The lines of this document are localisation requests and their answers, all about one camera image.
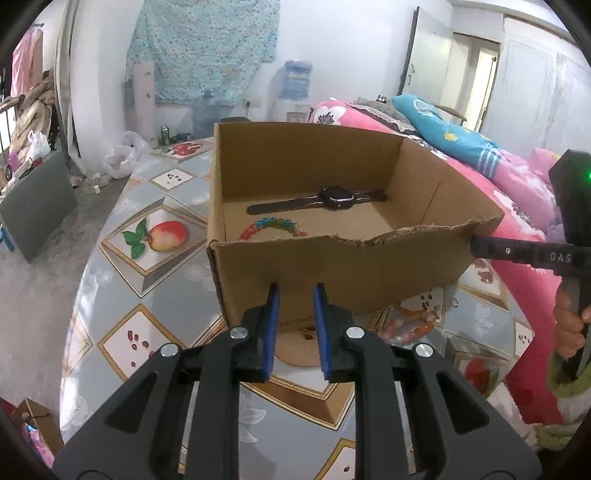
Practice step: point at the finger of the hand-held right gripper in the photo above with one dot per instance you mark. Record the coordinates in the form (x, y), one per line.
(508, 251)

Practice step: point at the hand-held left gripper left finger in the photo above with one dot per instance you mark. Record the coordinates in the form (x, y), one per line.
(273, 323)

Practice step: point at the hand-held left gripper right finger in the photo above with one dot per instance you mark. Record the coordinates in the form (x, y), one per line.
(320, 323)

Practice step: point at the person's right hand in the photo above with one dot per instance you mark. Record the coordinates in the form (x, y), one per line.
(565, 323)

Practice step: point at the round wooden disc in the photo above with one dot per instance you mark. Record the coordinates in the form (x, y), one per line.
(295, 350)

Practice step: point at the pink floral pillow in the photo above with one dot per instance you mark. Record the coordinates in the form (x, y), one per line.
(508, 203)

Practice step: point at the fruit print tablecloth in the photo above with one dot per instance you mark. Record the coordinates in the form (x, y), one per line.
(184, 286)

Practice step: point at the white wardrobe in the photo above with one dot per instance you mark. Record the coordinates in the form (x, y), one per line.
(540, 87)

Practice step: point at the black smartwatch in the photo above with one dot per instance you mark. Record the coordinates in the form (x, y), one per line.
(339, 197)

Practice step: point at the blue patterned pillow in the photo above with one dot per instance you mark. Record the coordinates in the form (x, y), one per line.
(434, 124)

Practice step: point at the grey lace cloth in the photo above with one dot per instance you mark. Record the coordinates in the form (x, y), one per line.
(383, 113)

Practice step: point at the white door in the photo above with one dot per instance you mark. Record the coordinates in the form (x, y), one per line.
(429, 60)

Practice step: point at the white water dispenser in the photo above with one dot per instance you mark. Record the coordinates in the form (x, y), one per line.
(292, 111)

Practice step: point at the drink can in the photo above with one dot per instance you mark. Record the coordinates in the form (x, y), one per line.
(165, 134)

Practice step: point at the clear empty water jug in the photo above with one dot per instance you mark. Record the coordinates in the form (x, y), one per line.
(207, 115)

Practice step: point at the white plastic bag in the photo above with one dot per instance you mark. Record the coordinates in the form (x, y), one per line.
(122, 157)

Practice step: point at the blue water dispenser bottle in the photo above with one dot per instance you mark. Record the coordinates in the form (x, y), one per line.
(295, 81)

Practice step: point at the small cardboard box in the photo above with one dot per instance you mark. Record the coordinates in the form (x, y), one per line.
(39, 427)

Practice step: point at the white leaning board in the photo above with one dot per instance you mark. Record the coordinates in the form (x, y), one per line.
(144, 101)

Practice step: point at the grey flat board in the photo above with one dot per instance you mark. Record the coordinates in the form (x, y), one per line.
(37, 207)

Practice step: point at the metal railing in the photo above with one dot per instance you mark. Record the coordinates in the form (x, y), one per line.
(7, 138)

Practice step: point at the pink hanging garment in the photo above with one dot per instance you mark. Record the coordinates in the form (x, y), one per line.
(27, 55)

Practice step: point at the white wall socket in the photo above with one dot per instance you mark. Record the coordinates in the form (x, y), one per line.
(250, 102)

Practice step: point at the floral wall cloth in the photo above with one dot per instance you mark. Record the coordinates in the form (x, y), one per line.
(203, 46)

